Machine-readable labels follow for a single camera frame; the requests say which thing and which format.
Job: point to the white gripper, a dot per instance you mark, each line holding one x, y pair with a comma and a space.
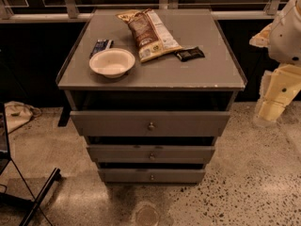
286, 37

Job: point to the grey bottom drawer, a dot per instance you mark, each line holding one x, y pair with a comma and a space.
174, 176

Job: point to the grey drawer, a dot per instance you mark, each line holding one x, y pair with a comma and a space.
151, 154
150, 123
174, 176

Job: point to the grey drawer cabinet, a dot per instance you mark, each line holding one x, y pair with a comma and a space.
163, 84

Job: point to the grey middle drawer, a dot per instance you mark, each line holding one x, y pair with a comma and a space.
151, 154

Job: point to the grey top drawer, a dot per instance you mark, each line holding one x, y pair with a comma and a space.
150, 123

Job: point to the black snack packet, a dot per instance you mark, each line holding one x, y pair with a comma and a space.
186, 54

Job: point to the brown chip bag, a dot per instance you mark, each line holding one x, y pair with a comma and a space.
150, 34

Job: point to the white paper bowl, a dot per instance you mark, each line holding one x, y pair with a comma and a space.
112, 63

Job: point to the blue snack bar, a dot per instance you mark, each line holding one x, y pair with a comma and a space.
101, 45

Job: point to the metal window railing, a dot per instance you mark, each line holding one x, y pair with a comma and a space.
150, 3

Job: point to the beige cloth bag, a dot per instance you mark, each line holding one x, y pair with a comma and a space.
18, 114

